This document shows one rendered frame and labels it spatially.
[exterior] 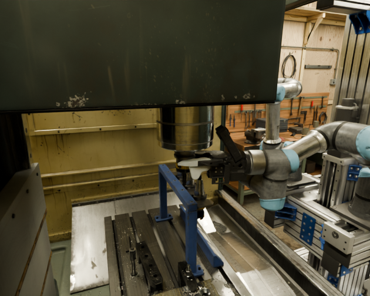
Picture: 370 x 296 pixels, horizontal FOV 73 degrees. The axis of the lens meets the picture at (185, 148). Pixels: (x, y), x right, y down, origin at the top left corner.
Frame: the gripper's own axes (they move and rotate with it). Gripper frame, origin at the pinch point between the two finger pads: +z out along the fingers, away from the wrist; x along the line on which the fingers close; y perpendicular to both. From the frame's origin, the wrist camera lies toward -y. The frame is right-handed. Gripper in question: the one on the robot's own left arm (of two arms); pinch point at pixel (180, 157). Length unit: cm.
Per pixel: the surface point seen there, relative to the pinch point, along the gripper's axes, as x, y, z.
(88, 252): 60, 76, 46
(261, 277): 24, 70, -42
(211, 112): -5.1, -13.8, -7.1
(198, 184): 21.0, 18.5, -9.5
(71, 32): -17.3, -30.1, 21.8
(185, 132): -7.8, -9.3, -0.1
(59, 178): 88, 41, 67
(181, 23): -13.0, -32.9, 1.6
